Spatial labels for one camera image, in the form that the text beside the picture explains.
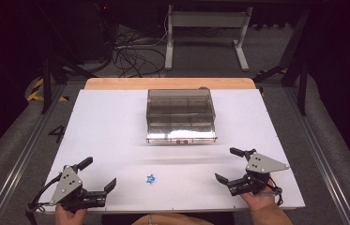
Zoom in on dark computer tower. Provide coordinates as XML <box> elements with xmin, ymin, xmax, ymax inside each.
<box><xmin>77</xmin><ymin>0</ymin><xmax>119</xmax><ymax>65</ymax></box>

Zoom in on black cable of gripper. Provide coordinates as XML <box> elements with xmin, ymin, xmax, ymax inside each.
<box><xmin>26</xmin><ymin>172</ymin><xmax>63</xmax><ymax>214</ymax></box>
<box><xmin>267</xmin><ymin>177</ymin><xmax>285</xmax><ymax>207</ymax></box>

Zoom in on clear plastic drawer box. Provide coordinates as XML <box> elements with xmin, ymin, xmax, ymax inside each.
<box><xmin>145</xmin><ymin>88</ymin><xmax>218</xmax><ymax>145</ymax></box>

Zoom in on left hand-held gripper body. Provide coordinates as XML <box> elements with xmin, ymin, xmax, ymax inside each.
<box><xmin>49</xmin><ymin>165</ymin><xmax>108</xmax><ymax>214</ymax></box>

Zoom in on aluminium floor rail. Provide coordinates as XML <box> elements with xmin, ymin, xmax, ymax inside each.
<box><xmin>0</xmin><ymin>83</ymin><xmax>70</xmax><ymax>225</ymax></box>
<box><xmin>282</xmin><ymin>86</ymin><xmax>350</xmax><ymax>225</ymax></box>

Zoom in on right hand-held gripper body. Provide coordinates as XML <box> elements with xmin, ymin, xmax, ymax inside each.
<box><xmin>226</xmin><ymin>151</ymin><xmax>291</xmax><ymax>198</ymax></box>

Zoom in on white metal desk frame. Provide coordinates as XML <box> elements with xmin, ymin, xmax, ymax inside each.
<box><xmin>164</xmin><ymin>4</ymin><xmax>254</xmax><ymax>72</ymax></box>

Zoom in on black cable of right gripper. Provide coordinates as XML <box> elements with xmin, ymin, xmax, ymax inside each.
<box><xmin>267</xmin><ymin>177</ymin><xmax>285</xmax><ymax>207</ymax></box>

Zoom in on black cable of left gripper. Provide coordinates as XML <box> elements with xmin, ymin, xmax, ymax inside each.
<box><xmin>26</xmin><ymin>172</ymin><xmax>63</xmax><ymax>214</ymax></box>

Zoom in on black metal stand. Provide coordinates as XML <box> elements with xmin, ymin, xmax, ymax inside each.
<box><xmin>252</xmin><ymin>8</ymin><xmax>310</xmax><ymax>117</ymax></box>
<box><xmin>39</xmin><ymin>54</ymin><xmax>99</xmax><ymax>115</ymax></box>

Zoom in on person's right hand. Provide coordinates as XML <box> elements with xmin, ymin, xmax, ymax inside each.
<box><xmin>239</xmin><ymin>183</ymin><xmax>279</xmax><ymax>213</ymax></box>

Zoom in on bundle of black floor cables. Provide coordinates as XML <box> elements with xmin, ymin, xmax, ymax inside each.
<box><xmin>112</xmin><ymin>26</ymin><xmax>168</xmax><ymax>79</ymax></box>

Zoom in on white table mat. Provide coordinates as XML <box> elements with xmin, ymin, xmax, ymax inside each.
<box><xmin>37</xmin><ymin>88</ymin><xmax>307</xmax><ymax>214</ymax></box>

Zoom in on person's left hand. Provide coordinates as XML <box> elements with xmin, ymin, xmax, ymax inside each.
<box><xmin>54</xmin><ymin>204</ymin><xmax>88</xmax><ymax>225</ymax></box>

